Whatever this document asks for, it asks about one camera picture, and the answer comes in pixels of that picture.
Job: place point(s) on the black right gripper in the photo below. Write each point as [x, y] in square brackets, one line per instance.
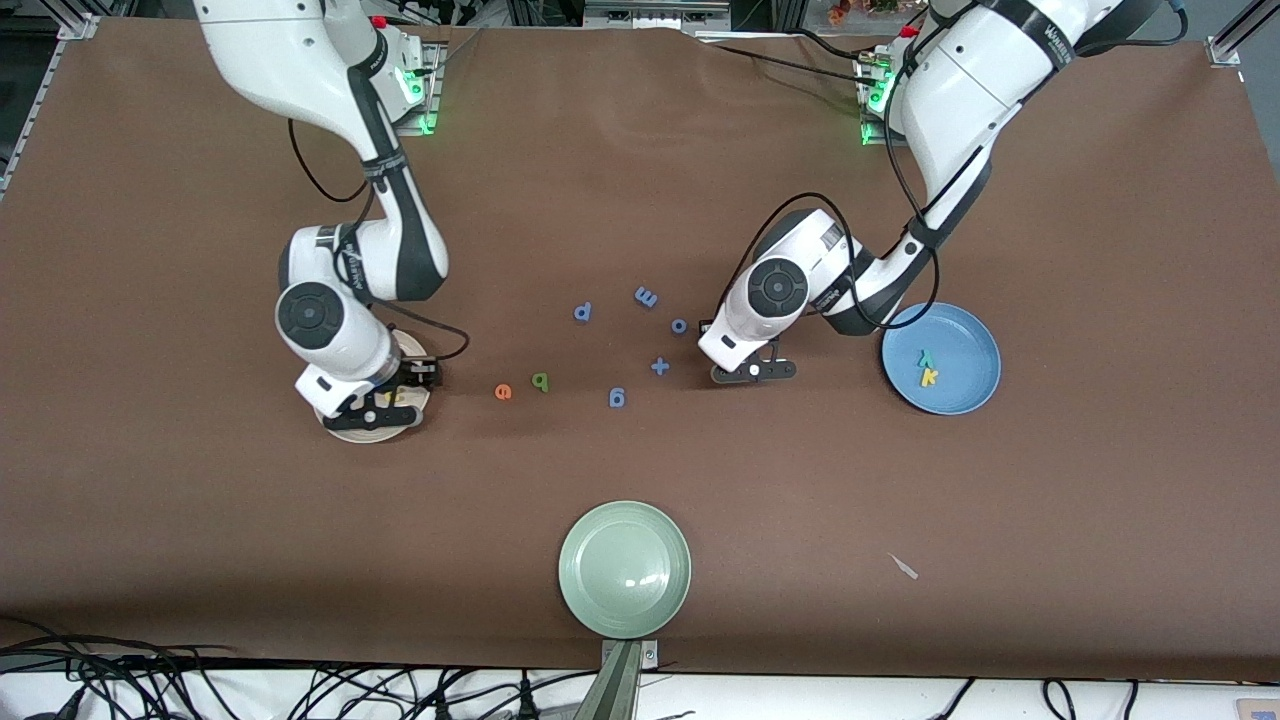
[411, 373]

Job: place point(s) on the yellow foam letter u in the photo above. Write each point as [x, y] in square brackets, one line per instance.
[393, 396]

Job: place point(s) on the green foam letter b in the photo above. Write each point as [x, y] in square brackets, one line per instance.
[545, 380]

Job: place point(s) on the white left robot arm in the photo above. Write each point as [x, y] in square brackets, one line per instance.
[960, 90]

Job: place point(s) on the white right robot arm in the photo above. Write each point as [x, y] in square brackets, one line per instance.
[340, 350]

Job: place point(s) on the beige brown plate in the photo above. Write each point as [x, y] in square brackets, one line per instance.
[410, 345]

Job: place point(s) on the blue foam letter m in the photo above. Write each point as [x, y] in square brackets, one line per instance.
[646, 297]

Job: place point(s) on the blue foam letter p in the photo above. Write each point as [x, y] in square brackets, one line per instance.
[579, 314]

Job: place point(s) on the brown table cover sheet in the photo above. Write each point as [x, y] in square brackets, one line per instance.
[640, 480]

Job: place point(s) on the pale green plate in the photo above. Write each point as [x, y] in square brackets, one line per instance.
[625, 570]

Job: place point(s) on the blue plate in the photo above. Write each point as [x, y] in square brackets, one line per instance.
[960, 385]

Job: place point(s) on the white paper scrap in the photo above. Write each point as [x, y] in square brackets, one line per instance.
[905, 568]

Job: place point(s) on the orange object behind table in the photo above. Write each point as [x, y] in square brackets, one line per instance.
[840, 10]

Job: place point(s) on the beige box corner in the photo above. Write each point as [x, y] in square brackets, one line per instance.
[1260, 710]

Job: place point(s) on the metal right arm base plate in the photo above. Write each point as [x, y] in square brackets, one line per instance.
[430, 100]

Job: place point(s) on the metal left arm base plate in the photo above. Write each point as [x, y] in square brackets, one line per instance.
[915, 142]

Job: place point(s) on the aluminium frame crossbar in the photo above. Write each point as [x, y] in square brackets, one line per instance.
[655, 12]

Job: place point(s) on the aluminium frame profile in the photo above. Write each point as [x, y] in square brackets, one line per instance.
[40, 103]
[1222, 48]

